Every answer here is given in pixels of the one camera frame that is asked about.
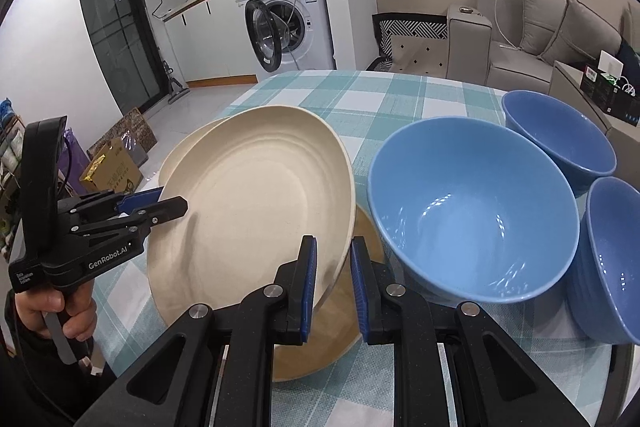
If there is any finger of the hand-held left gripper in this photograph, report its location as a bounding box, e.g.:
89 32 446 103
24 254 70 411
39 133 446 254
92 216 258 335
65 187 166 220
70 196 189 253

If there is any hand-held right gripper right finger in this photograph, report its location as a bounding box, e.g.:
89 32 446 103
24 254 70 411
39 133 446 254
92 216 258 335
350 235 593 427

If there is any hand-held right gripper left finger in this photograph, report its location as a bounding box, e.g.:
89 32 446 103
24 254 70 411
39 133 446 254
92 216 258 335
75 234 318 427

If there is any cream plate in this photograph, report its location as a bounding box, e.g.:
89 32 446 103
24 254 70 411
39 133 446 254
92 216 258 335
272 204 385 383
146 105 357 330
158 117 233 188

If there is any blue bowl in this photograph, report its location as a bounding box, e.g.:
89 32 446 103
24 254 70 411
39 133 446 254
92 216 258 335
501 90 617 195
367 117 581 305
566 177 640 347

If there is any person's left hand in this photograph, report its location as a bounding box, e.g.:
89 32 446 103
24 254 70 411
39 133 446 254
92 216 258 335
5 282 98 343

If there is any yellow cardboard box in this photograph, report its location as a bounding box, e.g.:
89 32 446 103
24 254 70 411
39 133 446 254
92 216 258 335
79 138 145 194

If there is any purple bag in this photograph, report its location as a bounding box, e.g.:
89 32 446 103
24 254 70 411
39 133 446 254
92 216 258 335
55 127 88 195

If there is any cluttered storage shelf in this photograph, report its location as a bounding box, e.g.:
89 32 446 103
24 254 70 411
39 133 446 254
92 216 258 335
0 97 26 258

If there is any patterned brown cardboard box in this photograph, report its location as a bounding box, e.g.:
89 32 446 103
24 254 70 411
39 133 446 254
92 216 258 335
87 107 157 168

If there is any grey stick vacuum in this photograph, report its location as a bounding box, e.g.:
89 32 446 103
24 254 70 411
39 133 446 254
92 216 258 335
160 59 190 104

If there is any white kitchen counter cabinet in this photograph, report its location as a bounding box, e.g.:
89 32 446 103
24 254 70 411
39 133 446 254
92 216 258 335
162 0 261 90

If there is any dark glass door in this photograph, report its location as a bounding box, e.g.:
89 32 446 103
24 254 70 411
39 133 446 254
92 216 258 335
75 0 168 118

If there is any teal checked tablecloth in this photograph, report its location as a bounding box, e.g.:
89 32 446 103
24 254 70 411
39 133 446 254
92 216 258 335
92 69 640 427

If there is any geometric patterned pet bed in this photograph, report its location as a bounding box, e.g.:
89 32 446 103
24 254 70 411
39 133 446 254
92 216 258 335
367 13 451 75

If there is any white washing machine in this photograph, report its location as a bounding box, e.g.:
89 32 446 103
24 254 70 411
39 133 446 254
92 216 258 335
232 0 336 82

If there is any grey sofa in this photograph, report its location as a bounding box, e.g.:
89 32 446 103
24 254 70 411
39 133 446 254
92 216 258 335
446 0 640 98

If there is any grey bedside cabinet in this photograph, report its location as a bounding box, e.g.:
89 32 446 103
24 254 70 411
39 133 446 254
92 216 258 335
550 59 640 138

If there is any black open box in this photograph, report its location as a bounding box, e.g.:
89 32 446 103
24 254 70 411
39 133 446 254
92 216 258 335
580 66 640 128

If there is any grey cushion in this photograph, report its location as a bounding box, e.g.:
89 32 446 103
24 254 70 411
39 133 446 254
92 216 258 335
537 0 623 68
517 0 568 55

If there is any white box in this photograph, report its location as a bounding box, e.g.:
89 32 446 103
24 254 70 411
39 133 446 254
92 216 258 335
599 51 625 75

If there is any white charging cable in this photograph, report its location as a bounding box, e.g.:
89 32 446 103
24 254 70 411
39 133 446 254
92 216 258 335
492 0 521 50

